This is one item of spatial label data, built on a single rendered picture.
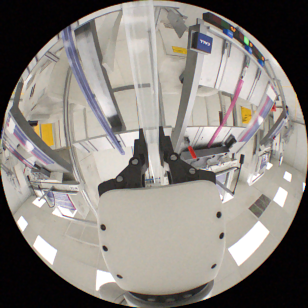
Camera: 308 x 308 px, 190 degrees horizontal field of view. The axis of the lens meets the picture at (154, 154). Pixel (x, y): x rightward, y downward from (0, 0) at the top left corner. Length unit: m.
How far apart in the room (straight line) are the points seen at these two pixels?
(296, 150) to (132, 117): 9.54
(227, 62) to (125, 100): 2.02
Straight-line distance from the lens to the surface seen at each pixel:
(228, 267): 2.28
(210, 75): 0.33
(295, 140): 8.96
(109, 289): 0.19
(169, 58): 0.58
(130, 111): 2.10
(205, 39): 0.26
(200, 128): 0.44
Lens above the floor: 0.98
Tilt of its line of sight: 16 degrees up
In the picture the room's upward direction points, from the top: 174 degrees clockwise
